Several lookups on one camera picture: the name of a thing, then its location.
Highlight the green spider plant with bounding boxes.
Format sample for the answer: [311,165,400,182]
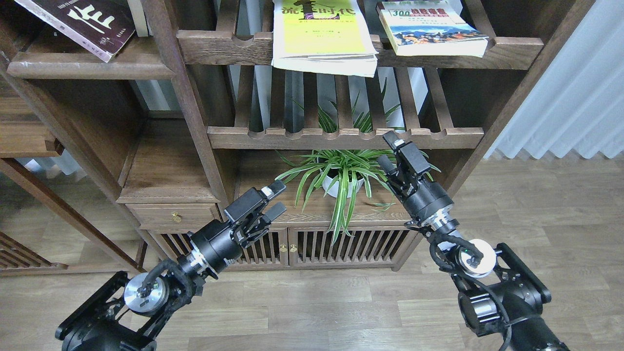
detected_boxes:
[265,78,442,244]

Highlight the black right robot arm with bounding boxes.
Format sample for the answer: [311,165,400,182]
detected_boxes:
[377,131,568,351]

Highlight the brass drawer knob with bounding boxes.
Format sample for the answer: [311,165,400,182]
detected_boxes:
[171,212,182,223]

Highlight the yellow cover book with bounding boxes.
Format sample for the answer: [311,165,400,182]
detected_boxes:
[272,0,377,78]

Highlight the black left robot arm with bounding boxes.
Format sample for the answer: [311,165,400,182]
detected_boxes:
[55,180,286,351]

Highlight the blue landscape cover book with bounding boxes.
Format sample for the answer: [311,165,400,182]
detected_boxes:
[376,0,489,58]

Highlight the maroon book white characters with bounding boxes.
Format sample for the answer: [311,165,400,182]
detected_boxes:
[17,0,135,62]

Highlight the white plant pot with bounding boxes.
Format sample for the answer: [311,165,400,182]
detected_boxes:
[322,175,365,198]

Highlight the white upright book spine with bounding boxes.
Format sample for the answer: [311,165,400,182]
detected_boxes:
[127,0,150,37]

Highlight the white pleated curtain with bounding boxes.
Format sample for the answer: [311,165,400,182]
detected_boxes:
[485,0,624,158]

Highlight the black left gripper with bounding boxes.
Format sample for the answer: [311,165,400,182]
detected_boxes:
[188,181,287,273]

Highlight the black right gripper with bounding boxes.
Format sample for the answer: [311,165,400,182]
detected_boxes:
[377,131,454,226]

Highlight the dark wooden bookshelf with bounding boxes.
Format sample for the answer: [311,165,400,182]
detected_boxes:
[1,0,594,257]

